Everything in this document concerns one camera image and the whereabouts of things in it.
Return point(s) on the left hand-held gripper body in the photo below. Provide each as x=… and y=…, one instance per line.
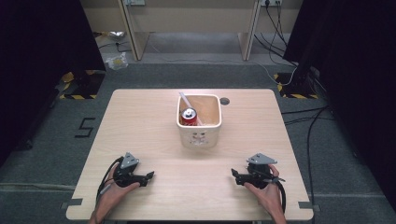
x=128, y=161

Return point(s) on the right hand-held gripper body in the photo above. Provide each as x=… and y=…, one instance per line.
x=261, y=171

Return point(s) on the cream square bin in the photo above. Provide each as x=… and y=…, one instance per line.
x=199, y=137

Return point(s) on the red drink can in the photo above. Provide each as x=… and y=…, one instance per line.
x=189, y=117

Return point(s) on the white straw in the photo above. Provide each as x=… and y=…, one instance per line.
x=186, y=101

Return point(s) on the person's right hand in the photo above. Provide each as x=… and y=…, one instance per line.
x=269, y=197

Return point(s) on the person's left hand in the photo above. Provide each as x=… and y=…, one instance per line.
x=113, y=196

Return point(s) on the grey tape piece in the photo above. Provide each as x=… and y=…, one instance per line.
x=73, y=202
x=306, y=205

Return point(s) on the grey round table cap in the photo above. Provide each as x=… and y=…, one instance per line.
x=224, y=101

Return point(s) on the hazard striped stand base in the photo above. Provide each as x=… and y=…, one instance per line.
x=297, y=88
x=82, y=87

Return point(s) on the clear plastic bag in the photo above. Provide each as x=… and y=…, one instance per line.
x=116, y=61

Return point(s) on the silver foil bag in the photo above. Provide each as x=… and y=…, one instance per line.
x=116, y=35

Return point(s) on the black curtain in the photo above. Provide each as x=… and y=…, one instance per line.
x=358, y=77
x=37, y=62

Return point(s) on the wall power outlet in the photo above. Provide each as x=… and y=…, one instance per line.
x=134, y=2
x=271, y=2

